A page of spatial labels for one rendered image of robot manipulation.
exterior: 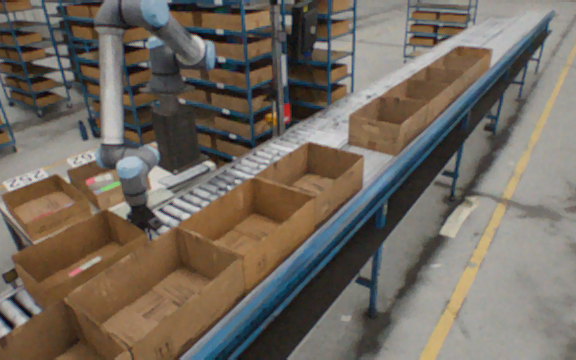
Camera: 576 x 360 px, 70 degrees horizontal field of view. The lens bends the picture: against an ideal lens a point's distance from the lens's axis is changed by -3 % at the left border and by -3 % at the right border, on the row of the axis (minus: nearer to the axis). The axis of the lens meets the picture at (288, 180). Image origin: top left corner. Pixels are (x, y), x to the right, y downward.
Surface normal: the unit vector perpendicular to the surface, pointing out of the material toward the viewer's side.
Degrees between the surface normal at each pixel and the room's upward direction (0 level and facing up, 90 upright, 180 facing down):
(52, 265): 89
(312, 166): 90
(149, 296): 0
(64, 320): 90
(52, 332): 90
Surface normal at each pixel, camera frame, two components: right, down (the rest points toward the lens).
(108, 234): 0.78, 0.29
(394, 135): -0.57, 0.43
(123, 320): -0.05, -0.86
